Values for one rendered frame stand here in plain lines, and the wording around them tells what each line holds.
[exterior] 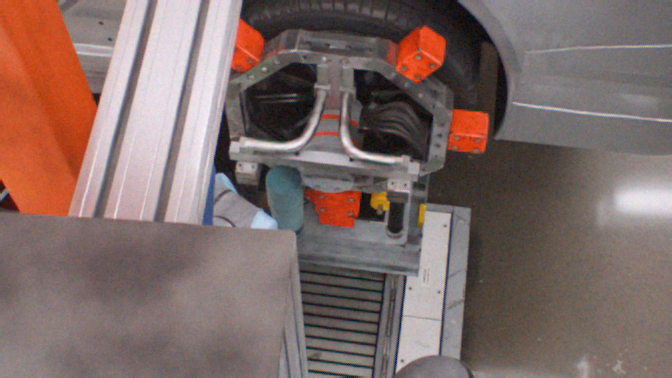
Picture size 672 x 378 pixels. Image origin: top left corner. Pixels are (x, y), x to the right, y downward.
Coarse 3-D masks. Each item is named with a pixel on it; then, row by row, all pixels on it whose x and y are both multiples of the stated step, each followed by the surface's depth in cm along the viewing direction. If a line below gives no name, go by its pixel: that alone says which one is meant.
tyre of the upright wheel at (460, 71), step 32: (256, 0) 204; (288, 0) 197; (320, 0) 195; (352, 0) 194; (384, 0) 196; (416, 0) 200; (448, 0) 207; (384, 32) 198; (448, 32) 203; (480, 32) 223; (448, 64) 204
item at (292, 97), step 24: (288, 72) 218; (360, 72) 215; (264, 96) 227; (288, 96) 225; (312, 96) 224; (360, 96) 228; (408, 96) 244; (264, 120) 233; (288, 120) 240; (432, 120) 224; (384, 144) 237; (408, 144) 233
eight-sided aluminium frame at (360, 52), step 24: (288, 48) 195; (312, 48) 194; (336, 48) 195; (360, 48) 197; (384, 48) 194; (264, 72) 202; (384, 72) 196; (240, 96) 212; (432, 96) 201; (240, 120) 219; (432, 144) 216; (432, 168) 224
